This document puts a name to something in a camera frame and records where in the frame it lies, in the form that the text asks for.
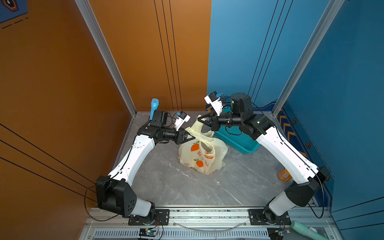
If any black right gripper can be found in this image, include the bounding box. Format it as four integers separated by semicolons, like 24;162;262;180
198;107;245;132

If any yellow printed plastic bag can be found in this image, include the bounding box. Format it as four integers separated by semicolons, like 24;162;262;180
179;121;228;175

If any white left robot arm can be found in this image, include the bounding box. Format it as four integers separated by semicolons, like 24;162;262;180
95;110;194;222

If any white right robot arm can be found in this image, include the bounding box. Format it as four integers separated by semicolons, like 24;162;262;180
198;92;330;225

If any teal perforated plastic basket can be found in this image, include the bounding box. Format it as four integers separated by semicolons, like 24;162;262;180
214;127;260;155

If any orange soda can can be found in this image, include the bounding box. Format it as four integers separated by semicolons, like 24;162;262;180
278;168;292;182

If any left green circuit board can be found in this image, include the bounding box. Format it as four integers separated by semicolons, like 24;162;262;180
139;229;158;238

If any green circuit board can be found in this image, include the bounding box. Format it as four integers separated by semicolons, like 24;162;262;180
139;229;158;238
268;228;290;240

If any right green circuit board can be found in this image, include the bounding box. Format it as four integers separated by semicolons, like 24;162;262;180
268;228;290;240

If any mint green tube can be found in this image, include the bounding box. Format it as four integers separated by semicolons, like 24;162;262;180
291;221;328;240

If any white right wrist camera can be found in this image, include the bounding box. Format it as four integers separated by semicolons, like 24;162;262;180
204;91;226;116

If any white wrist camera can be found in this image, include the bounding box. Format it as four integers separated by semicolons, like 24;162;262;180
174;111;191;131
204;91;226;116

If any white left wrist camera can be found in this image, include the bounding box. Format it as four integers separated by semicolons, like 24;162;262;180
174;111;191;131

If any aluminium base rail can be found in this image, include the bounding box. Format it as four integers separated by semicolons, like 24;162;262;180
80;206;343;240

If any aluminium left corner post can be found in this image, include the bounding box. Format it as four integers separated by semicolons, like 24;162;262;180
75;0;137;117

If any aluminium corner post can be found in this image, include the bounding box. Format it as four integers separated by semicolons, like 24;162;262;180
272;0;345;117
75;0;137;117

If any aluminium right corner post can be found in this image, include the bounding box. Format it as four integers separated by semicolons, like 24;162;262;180
272;0;345;117

